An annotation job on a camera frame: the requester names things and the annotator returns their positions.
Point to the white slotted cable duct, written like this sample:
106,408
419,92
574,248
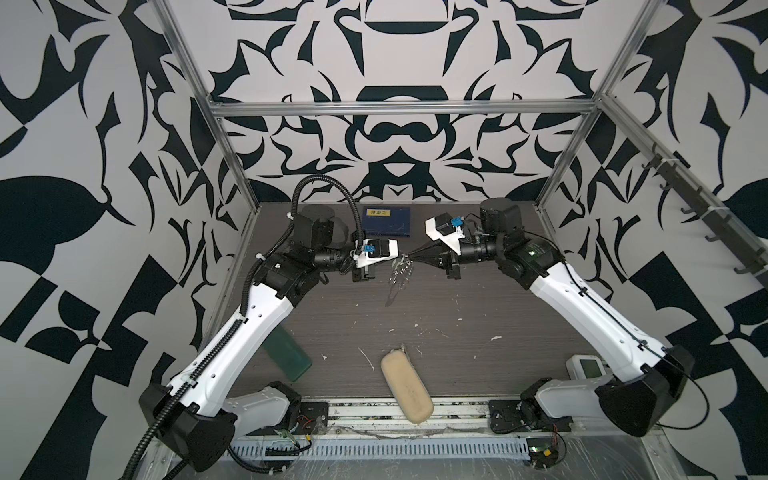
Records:
392,449

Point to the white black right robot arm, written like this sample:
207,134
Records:
644,378

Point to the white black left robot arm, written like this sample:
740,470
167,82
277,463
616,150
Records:
194,415

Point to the green circuit board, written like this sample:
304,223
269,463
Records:
544,453

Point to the silver keyring cluster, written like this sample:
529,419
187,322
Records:
402,269

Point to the blue book yellow label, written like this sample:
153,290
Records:
387,221

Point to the green translucent plastic case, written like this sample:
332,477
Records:
287,354

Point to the beige glasses case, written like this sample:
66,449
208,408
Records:
407,387

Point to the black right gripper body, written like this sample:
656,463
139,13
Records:
476,253

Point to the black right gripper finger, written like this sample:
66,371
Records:
428,258
426,248

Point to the white digital timer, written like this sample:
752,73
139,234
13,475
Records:
583,367

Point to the black wall hook rack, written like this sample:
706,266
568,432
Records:
703,205

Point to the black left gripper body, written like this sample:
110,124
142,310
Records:
357,273

